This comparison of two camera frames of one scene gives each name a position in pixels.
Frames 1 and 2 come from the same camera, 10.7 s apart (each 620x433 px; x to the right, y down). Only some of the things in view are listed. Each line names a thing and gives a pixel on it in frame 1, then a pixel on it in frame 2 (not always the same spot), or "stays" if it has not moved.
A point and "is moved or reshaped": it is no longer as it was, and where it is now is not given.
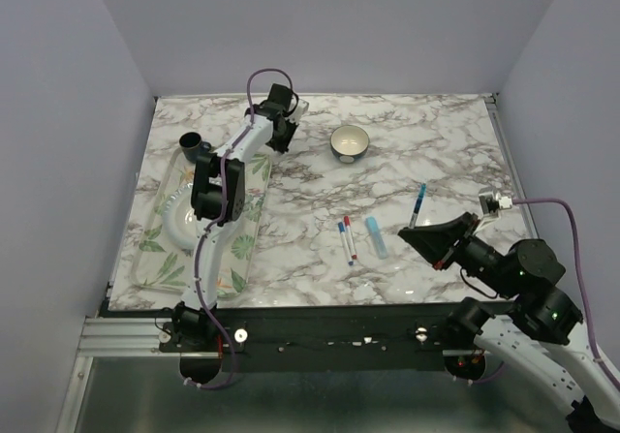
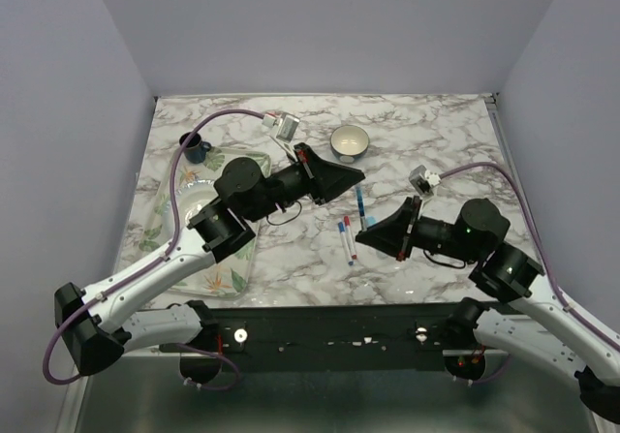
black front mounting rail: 324,339 stays
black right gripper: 436,239 to 392,231
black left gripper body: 281,141 to 304,148
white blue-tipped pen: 349,259 stays
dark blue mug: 193,145 stays
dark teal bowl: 349,142 stays
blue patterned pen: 421,196 is moved or reshaped
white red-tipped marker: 351,243 stays
